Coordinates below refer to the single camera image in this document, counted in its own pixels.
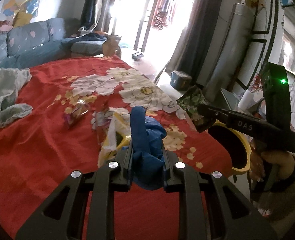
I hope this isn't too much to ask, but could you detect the green black snack packet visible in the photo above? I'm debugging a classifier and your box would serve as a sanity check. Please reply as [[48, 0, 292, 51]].
[[177, 86, 209, 121]]

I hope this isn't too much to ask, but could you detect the purple candy wrapper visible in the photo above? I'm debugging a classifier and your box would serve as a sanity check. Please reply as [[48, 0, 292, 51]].
[[63, 99, 90, 128]]

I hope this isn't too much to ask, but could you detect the blue cloth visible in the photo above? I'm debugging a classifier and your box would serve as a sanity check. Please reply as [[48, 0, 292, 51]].
[[130, 106, 166, 191]]

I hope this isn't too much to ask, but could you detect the person right hand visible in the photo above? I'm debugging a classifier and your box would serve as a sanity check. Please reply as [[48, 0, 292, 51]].
[[249, 139, 295, 181]]

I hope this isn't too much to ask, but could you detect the white paper roll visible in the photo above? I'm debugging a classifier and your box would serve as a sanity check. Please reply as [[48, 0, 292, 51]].
[[237, 89, 254, 111]]

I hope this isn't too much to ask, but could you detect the red floral tablecloth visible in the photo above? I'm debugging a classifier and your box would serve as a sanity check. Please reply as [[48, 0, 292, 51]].
[[0, 57, 231, 237]]

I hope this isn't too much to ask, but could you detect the white standing air conditioner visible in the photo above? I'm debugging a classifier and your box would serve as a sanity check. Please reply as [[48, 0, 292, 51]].
[[203, 0, 254, 102]]

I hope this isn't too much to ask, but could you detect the blue lidded bucket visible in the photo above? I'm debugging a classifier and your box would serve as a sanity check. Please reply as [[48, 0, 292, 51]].
[[170, 70, 192, 91]]

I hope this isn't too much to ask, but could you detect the dark grey curtain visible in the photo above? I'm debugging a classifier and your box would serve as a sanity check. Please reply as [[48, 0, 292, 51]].
[[174, 0, 222, 81]]

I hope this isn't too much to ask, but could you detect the light green crumpled cloth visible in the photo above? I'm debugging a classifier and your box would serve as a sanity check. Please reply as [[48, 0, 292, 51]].
[[0, 68, 33, 128]]

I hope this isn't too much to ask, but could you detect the dark shoe on floor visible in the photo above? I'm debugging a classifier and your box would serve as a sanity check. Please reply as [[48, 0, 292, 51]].
[[132, 51, 144, 61]]

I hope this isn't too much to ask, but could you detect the hanging colourful laundry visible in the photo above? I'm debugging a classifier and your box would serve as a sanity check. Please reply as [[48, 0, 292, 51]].
[[152, 0, 175, 30]]

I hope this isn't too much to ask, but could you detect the blue sofa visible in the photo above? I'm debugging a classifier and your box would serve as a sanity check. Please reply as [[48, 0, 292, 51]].
[[0, 18, 107, 69]]

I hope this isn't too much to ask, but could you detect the brown paper bag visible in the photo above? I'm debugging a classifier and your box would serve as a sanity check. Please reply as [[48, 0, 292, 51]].
[[102, 35, 122, 58]]

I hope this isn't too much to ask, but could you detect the dark blue curtain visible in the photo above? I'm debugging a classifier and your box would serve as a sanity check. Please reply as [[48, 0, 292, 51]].
[[80, 0, 101, 30]]

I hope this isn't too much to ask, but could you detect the yellow cushion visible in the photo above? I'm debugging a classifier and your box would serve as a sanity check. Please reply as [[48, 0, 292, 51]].
[[13, 12, 33, 28]]

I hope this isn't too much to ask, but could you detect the world map poster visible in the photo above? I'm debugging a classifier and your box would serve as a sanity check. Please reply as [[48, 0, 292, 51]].
[[0, 0, 40, 21]]

